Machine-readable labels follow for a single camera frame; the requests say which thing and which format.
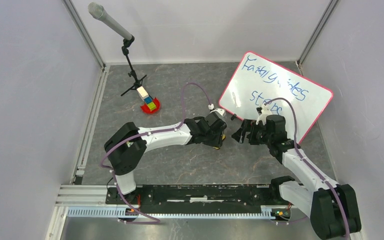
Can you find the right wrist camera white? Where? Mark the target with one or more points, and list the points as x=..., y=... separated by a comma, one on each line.
x=263, y=112

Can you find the black microphone stand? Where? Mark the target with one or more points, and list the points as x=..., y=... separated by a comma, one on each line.
x=125, y=50

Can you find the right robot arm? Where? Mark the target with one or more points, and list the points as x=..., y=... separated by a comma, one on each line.
x=332, y=208

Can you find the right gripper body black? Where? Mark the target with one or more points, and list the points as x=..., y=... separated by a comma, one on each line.
x=258, y=135

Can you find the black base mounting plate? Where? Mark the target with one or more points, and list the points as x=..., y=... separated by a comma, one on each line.
x=198, y=199

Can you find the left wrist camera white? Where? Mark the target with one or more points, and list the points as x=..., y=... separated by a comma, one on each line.
x=218, y=110

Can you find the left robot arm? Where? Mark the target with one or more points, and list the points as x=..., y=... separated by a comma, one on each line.
x=127, y=146

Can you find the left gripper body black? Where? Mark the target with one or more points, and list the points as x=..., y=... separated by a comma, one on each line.
x=214, y=138

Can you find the red plate with blocks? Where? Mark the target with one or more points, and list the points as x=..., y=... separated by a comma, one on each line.
x=151, y=105

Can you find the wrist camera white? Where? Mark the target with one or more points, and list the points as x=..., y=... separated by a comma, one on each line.
x=218, y=110
x=263, y=112

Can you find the white slotted cable duct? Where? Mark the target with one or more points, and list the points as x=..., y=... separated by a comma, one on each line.
x=120, y=212

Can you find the grey microphone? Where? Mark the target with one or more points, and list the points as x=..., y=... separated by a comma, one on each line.
x=98, y=12

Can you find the yellow whiteboard eraser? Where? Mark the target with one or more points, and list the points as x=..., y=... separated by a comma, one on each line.
x=220, y=142

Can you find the pink framed whiteboard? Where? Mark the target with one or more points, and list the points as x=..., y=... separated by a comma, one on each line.
x=258, y=80

